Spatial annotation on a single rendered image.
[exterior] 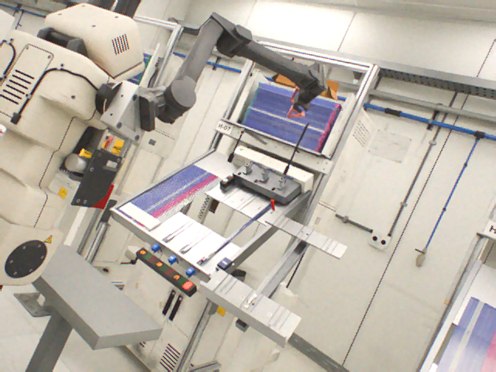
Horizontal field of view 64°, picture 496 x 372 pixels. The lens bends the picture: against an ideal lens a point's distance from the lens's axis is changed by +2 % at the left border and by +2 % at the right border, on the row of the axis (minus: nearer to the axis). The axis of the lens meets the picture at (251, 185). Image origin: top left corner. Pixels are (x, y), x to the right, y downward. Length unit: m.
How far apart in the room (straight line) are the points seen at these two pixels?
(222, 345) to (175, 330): 0.28
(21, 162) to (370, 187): 2.79
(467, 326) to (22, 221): 1.37
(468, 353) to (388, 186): 2.07
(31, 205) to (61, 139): 0.17
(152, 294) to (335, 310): 1.72
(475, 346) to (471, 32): 2.73
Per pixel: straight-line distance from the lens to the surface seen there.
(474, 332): 1.56
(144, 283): 2.25
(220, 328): 1.95
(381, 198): 3.38
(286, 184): 1.93
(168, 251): 1.74
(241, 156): 2.14
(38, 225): 1.12
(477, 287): 1.71
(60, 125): 1.08
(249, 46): 1.39
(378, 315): 3.34
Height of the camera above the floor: 1.14
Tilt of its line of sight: 1 degrees down
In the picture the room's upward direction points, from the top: 24 degrees clockwise
